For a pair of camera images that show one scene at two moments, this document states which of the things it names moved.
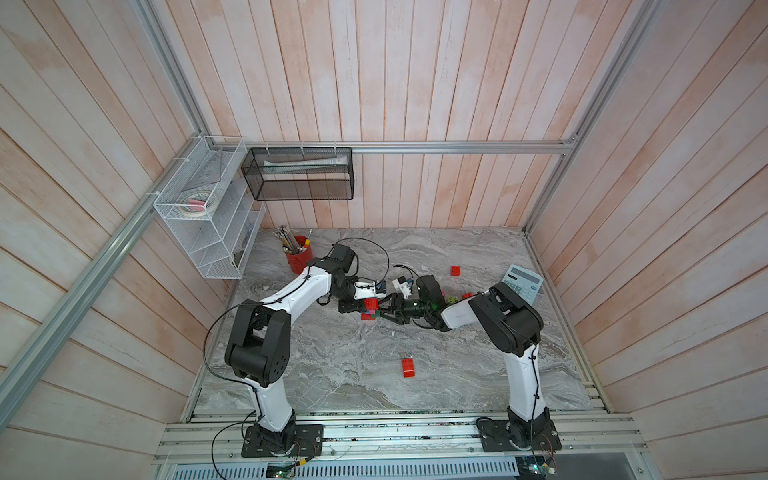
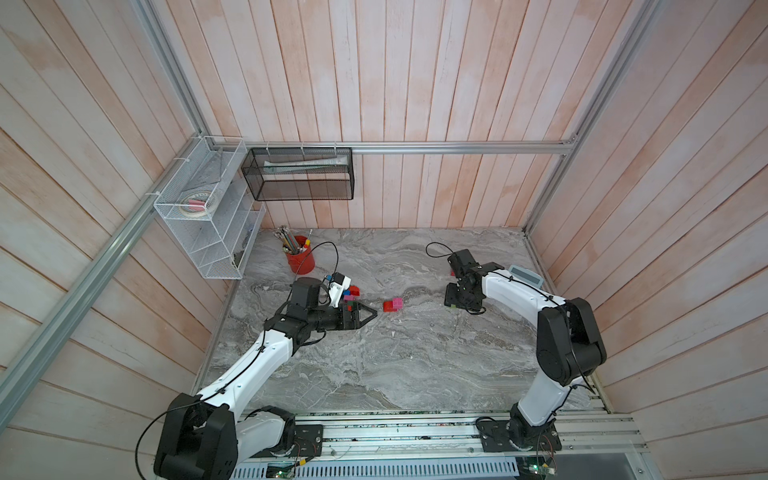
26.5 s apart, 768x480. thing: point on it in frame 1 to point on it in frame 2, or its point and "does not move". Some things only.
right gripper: x=396 y=303 to x=472 y=306
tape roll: x=194 y=204 does not move
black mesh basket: x=299 y=174 does not move
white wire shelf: x=205 y=200 does not move
